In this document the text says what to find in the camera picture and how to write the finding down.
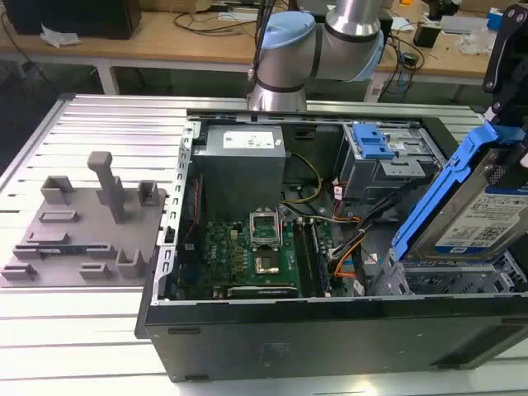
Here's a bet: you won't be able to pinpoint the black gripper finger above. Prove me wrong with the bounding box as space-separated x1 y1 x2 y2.
482 4 528 120
503 24 528 129

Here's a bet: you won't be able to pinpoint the hard disk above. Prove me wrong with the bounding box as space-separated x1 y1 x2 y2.
389 121 528 265

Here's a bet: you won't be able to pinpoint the orange red yellow power wire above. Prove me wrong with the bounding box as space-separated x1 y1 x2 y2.
328 208 375 281

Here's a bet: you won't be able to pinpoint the metal disk bay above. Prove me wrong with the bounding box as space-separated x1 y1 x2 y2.
366 247 528 298

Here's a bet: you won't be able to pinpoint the blue cardboard box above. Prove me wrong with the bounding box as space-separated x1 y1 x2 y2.
486 6 507 30

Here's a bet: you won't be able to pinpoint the clear plastic packaging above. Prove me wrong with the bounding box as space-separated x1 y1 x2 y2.
459 29 498 54

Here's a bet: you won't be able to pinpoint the grey flat device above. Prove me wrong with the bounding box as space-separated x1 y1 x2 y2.
439 14 492 34

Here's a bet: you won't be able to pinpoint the small black box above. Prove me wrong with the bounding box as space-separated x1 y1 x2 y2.
413 22 441 47

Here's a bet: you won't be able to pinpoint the metal drive cage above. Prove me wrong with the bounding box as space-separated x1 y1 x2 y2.
336 122 449 207

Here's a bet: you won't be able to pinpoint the metal socket cover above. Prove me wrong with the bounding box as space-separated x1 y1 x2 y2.
248 210 282 251

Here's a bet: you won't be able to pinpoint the grey power supply unit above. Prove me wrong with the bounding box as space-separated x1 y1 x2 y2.
193 125 286 226

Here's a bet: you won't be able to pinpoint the CPU socket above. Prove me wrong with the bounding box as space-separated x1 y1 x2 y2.
252 253 282 276

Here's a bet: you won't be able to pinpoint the black graphics card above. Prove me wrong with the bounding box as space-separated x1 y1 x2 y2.
213 284 299 299

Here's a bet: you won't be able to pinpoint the green motherboard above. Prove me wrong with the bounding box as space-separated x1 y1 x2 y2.
177 220 343 298

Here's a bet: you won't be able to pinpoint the wooden desk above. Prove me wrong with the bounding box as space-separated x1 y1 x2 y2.
0 0 528 98

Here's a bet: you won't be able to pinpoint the black PC case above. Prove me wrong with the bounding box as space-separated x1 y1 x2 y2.
135 107 528 383

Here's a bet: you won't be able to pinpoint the large black box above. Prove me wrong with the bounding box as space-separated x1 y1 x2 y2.
2 0 142 40

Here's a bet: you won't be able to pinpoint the white plastic bag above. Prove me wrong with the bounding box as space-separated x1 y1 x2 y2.
39 23 83 47

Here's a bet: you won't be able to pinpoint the grey parts rack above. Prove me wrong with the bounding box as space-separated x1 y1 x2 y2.
0 150 170 290

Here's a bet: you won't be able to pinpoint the dark RAM stick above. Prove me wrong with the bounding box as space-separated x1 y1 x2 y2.
37 246 90 257

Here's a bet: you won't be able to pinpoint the blue plastic drive bracket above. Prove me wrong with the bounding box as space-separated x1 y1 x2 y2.
352 122 396 161

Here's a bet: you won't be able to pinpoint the black cable bundle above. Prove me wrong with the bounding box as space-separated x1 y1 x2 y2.
354 181 432 248

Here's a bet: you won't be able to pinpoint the yellow and black wire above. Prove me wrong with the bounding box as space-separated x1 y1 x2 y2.
282 153 323 206

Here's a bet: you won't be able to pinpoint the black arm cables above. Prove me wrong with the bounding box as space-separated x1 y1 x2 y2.
246 0 276 82

